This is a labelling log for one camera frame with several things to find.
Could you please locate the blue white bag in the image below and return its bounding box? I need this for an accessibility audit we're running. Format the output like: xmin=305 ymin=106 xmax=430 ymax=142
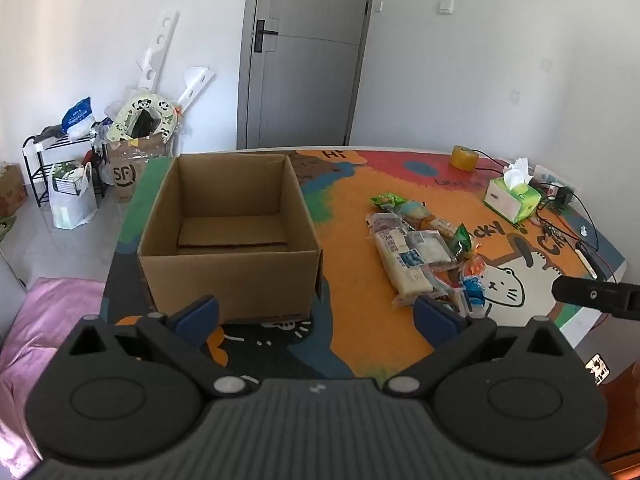
xmin=61 ymin=97 xmax=98 ymax=138

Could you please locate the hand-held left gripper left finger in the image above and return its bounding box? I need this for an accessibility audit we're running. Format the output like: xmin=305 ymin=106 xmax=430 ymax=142
xmin=64 ymin=295 xmax=251 ymax=401

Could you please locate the long white cracker packet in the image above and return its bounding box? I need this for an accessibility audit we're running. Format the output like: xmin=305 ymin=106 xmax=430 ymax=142
xmin=375 ymin=227 xmax=437 ymax=297

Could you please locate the orange snack packet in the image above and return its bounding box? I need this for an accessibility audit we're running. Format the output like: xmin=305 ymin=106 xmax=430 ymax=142
xmin=459 ymin=255 xmax=490 ymax=281

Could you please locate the black white tag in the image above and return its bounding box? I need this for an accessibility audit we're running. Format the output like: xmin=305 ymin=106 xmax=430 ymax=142
xmin=586 ymin=354 xmax=612 ymax=386

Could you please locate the black door handle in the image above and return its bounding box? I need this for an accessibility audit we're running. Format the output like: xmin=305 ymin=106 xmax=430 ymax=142
xmin=252 ymin=19 xmax=279 ymax=53

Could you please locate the taped cardboard shipping box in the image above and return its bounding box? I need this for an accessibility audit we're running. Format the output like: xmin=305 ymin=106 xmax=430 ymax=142
xmin=106 ymin=135 xmax=173 ymax=204

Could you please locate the dark green snack packet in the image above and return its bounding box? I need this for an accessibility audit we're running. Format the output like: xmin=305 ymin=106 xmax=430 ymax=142
xmin=446 ymin=224 xmax=473 ymax=258

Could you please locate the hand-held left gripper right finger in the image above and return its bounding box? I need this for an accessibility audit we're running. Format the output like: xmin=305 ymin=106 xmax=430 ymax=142
xmin=382 ymin=295 xmax=576 ymax=400

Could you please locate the white plastic bag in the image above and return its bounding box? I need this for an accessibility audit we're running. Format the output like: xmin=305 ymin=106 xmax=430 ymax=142
xmin=48 ymin=160 xmax=98 ymax=231

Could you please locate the black shoe rack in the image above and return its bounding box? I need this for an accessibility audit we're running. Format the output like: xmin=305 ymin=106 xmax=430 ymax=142
xmin=22 ymin=132 xmax=108 ymax=207

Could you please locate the green tissue box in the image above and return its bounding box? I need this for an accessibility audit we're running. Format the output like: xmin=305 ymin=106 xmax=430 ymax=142
xmin=483 ymin=157 xmax=543 ymax=224

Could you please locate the pink blanket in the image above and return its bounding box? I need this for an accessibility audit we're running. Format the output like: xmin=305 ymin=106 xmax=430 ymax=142
xmin=0 ymin=277 xmax=108 ymax=480

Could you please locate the yellow tape roll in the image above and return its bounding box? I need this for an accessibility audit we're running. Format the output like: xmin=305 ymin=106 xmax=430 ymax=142
xmin=450 ymin=146 xmax=479 ymax=172

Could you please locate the white blue snack packet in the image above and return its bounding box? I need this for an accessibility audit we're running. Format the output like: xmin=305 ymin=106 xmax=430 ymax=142
xmin=406 ymin=230 xmax=457 ymax=267

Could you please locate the grey door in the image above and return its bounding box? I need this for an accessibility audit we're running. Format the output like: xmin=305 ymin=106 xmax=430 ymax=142
xmin=235 ymin=0 xmax=378 ymax=151

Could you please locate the small brown cardboard box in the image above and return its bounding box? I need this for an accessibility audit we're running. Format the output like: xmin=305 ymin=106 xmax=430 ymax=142
xmin=0 ymin=162 xmax=27 ymax=217

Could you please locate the black and white pen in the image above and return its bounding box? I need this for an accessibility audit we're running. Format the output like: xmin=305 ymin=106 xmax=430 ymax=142
xmin=575 ymin=241 xmax=607 ymax=281

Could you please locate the tall white holed board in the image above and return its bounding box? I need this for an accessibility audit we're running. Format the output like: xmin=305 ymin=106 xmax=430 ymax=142
xmin=134 ymin=9 xmax=179 ymax=93

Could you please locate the panda print toilet seat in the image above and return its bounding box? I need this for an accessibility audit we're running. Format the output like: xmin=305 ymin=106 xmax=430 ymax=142
xmin=107 ymin=89 xmax=180 ymax=143

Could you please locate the black cable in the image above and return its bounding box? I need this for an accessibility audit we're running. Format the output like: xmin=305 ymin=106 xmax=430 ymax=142
xmin=470 ymin=149 xmax=621 ymax=281

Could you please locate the light green snack packet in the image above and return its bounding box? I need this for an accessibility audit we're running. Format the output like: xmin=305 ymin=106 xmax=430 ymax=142
xmin=371 ymin=193 xmax=407 ymax=211

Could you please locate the short white holed board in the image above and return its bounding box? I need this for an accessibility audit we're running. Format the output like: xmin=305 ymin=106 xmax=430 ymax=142
xmin=172 ymin=66 xmax=216 ymax=111

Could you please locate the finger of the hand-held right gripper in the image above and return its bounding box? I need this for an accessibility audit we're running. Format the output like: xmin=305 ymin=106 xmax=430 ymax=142
xmin=552 ymin=275 xmax=629 ymax=317

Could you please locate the colourful printed table mat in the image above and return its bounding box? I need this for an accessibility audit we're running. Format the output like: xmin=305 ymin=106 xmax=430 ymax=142
xmin=100 ymin=147 xmax=628 ymax=381

